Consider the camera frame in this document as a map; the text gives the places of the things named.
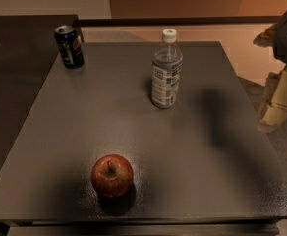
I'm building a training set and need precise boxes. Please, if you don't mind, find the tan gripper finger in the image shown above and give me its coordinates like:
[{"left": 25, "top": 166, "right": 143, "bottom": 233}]
[
  {"left": 253, "top": 24, "right": 277, "bottom": 47},
  {"left": 257, "top": 65, "right": 287, "bottom": 133}
]

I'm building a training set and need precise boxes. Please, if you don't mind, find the clear plastic water bottle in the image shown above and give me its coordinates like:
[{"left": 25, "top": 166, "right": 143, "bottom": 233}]
[{"left": 151, "top": 29, "right": 183, "bottom": 109}]

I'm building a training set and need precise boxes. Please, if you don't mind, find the red apple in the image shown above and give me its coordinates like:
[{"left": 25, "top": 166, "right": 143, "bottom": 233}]
[{"left": 91, "top": 154, "right": 134, "bottom": 199}]

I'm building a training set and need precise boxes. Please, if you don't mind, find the blue Pepsi can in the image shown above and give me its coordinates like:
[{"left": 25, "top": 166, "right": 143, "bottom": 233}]
[{"left": 55, "top": 25, "right": 84, "bottom": 69}]

